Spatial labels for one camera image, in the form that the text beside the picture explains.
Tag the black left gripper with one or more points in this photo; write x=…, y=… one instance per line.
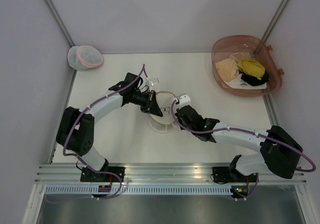
x=153, y=108

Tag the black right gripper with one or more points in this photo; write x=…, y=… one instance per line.
x=180, y=120

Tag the beige round mesh laundry bag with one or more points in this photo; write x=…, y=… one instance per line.
x=165, y=123

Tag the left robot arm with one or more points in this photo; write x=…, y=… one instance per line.
x=76, y=130

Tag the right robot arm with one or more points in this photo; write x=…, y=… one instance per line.
x=275, y=150

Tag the beige bra in basket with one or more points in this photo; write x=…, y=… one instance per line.
x=228, y=68

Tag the white pink-trimmed mesh laundry bag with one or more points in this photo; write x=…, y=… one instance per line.
x=84, y=57

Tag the white garment in basket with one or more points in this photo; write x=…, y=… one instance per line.
x=238, y=83

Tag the black garment in basket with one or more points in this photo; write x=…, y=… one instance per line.
x=254, y=81

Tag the yellow garment in basket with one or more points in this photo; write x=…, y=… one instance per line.
x=251, y=67

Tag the translucent pink plastic basket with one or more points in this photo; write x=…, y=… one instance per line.
x=229, y=50

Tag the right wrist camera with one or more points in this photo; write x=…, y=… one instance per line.
x=182, y=100

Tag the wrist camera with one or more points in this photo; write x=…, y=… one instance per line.
x=151, y=82
x=182, y=100

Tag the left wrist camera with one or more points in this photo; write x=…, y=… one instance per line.
x=151, y=82

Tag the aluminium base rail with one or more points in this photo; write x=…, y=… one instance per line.
x=141, y=173

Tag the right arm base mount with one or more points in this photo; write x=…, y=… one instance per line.
x=229, y=174

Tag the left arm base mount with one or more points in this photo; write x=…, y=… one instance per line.
x=88, y=175

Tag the white slotted cable duct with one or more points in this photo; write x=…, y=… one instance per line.
x=140, y=189

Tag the left aluminium frame post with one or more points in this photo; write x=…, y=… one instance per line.
x=59, y=21

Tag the aluminium frame post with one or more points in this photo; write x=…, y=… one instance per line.
x=275, y=19
x=59, y=21

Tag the right aluminium frame post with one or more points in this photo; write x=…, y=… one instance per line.
x=275, y=19

